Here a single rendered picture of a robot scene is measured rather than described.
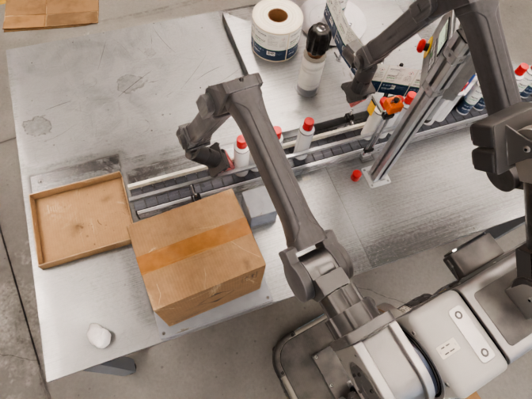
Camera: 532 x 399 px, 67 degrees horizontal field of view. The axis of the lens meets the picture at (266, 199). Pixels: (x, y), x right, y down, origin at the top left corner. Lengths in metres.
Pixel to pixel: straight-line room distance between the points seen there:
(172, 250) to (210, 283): 0.13
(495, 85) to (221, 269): 0.73
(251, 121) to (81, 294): 0.89
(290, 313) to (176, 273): 1.21
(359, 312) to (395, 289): 1.68
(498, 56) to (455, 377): 0.58
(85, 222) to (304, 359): 1.08
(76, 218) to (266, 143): 0.92
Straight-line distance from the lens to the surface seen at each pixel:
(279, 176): 0.71
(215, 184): 1.41
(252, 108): 0.73
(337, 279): 0.70
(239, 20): 1.91
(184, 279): 1.05
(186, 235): 1.08
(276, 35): 1.66
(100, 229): 1.46
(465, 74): 1.18
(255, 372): 2.13
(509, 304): 0.75
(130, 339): 1.34
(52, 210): 1.54
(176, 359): 2.15
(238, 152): 1.28
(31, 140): 1.72
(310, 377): 1.92
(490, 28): 0.91
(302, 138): 1.36
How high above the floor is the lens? 2.13
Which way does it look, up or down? 64 degrees down
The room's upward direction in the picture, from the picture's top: 10 degrees clockwise
